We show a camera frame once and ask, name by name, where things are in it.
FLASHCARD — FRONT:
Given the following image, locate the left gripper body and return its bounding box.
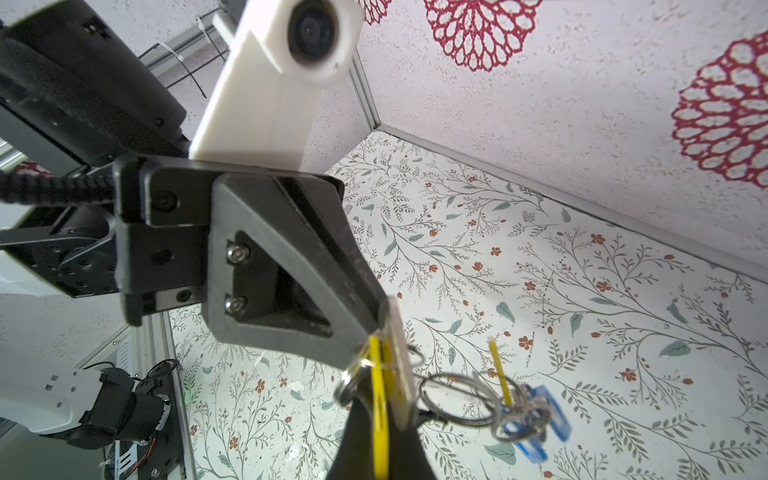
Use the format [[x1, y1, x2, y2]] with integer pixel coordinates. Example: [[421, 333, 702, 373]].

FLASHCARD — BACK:
[[112, 152, 346, 328]]

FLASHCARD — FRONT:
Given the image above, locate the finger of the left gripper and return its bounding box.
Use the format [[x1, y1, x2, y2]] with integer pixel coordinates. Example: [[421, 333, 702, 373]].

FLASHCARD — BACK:
[[202, 174, 386, 368]]

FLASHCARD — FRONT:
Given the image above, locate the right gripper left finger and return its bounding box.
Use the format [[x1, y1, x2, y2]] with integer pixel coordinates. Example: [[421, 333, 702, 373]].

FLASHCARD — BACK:
[[325, 399, 374, 480]]

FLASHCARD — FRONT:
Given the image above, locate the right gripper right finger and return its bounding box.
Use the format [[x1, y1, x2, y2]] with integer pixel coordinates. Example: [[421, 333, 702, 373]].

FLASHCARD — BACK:
[[389, 413, 438, 480]]

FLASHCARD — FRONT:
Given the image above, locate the yellow key tag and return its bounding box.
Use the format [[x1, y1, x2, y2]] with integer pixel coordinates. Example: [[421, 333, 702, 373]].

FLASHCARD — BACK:
[[368, 335, 390, 480], [488, 337, 514, 407]]

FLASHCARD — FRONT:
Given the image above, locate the blue key tag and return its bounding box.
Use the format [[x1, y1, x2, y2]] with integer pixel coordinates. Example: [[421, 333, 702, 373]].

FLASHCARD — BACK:
[[501, 385, 572, 464]]

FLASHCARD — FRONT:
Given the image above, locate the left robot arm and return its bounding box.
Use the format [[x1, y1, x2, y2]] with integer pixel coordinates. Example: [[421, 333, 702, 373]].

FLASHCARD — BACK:
[[1, 1, 387, 368]]

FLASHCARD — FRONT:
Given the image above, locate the black wire wall basket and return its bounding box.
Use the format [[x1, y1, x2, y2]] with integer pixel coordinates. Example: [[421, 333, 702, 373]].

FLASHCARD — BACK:
[[138, 4, 229, 99]]

